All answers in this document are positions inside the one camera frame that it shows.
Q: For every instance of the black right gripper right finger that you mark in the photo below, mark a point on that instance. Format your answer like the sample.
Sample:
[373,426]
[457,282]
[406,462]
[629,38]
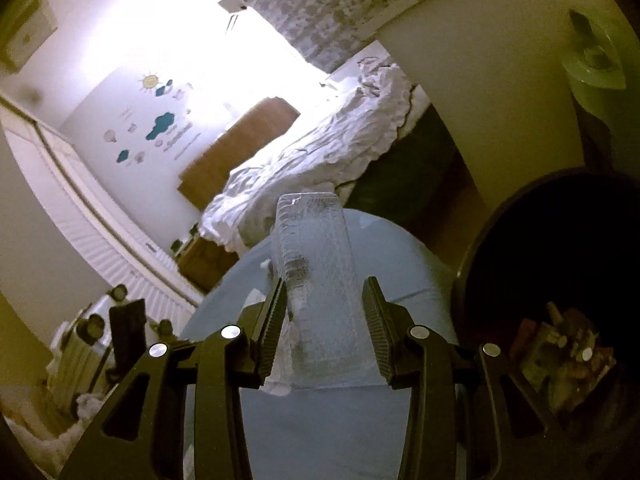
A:
[411,355]

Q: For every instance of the white radiator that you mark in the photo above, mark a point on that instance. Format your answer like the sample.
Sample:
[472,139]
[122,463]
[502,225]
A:
[102,234]

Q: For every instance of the clear plastic tray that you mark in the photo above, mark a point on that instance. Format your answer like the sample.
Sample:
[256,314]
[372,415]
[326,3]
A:
[325,342]

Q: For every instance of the white rumpled duvet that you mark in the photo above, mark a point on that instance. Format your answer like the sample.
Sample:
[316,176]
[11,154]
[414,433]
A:
[320,152]

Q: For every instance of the wooden bedside table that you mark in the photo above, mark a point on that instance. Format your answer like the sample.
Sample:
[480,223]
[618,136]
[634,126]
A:
[204,263]

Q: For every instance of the green air purifier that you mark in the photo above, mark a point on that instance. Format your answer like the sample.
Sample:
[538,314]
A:
[602,68]

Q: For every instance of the brown wooden headboard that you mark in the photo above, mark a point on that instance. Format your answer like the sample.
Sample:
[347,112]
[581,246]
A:
[207,175]

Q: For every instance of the white suitcase with wheels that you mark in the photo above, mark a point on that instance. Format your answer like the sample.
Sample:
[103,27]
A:
[83,353]

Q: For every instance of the white cabinet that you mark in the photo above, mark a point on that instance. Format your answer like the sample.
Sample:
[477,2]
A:
[492,70]

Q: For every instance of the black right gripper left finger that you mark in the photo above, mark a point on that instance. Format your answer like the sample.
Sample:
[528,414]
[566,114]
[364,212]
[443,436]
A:
[139,431]

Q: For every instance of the black trash bin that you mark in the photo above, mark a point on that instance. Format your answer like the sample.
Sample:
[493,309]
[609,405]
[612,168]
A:
[546,311]

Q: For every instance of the cloud and sun wall stickers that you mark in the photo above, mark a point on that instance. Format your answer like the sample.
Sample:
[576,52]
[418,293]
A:
[159,120]

